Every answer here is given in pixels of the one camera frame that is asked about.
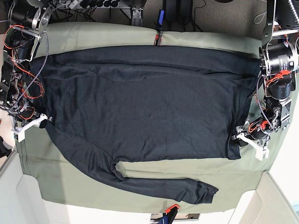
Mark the dark navy long-sleeve T-shirt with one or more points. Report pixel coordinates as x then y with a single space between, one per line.
147 103

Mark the black object left edge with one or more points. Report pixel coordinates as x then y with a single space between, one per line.
3 150

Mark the sage green table cloth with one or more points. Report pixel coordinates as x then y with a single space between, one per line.
60 182

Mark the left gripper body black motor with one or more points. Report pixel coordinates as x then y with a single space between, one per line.
257 132

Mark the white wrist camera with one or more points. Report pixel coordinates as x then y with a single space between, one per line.
262 153
20 134

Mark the blue orange clamp top centre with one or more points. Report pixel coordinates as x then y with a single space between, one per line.
159 28

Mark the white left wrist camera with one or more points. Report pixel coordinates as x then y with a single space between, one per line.
262 153

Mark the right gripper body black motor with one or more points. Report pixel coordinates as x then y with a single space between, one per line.
26 112

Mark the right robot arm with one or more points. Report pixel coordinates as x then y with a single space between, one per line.
19 87

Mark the orange black clamp bottom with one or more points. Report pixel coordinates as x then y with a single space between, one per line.
169 215

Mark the white power strip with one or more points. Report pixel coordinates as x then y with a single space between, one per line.
66 4

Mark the metal table leg bracket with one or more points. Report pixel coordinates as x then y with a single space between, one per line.
136 16

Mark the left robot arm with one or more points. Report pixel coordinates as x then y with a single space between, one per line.
279 62

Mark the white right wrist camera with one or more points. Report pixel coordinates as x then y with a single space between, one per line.
20 134

